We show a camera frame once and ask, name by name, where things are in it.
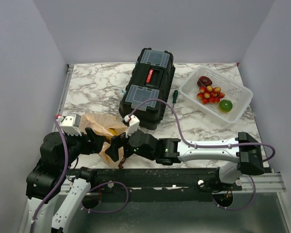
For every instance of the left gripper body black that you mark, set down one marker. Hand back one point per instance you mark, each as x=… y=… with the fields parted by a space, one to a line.
x=78 y=145

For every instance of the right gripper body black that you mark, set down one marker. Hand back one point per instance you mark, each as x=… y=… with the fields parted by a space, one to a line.
x=128 y=151

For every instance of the translucent orange plastic bag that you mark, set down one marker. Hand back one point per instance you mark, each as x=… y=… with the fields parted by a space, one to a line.
x=100 y=123

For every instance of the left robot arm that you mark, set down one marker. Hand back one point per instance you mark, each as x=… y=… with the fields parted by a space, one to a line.
x=44 y=183

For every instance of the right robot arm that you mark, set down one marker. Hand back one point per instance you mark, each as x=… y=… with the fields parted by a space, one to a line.
x=242 y=154

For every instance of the yellow fake fruit in bag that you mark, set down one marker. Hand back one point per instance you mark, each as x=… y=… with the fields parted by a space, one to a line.
x=113 y=131

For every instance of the dark red fake apple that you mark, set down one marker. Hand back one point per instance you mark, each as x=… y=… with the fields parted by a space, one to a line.
x=204 y=81

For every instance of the green fake fruit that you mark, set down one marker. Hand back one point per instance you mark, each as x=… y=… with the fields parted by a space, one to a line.
x=225 y=106

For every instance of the brown faucet tap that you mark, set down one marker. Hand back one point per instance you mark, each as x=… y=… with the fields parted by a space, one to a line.
x=121 y=163

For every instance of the black plastic toolbox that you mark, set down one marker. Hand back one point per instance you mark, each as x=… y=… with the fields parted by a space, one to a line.
x=151 y=78

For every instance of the red yellow cherry bunch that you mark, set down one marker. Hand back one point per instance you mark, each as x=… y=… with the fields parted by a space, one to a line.
x=210 y=94

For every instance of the white plastic basket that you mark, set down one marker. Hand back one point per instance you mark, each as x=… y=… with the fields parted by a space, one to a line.
x=239 y=95

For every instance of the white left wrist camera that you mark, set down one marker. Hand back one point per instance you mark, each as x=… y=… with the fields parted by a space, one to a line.
x=69 y=124

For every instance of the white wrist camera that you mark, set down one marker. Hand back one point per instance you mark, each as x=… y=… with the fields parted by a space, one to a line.
x=132 y=123
x=69 y=124

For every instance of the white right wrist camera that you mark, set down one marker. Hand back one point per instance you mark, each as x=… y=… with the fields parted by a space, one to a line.
x=132 y=123

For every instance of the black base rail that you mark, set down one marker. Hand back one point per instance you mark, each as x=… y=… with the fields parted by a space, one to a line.
x=158 y=185

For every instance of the green handled screwdriver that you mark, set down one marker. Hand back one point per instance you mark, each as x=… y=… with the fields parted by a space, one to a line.
x=175 y=96

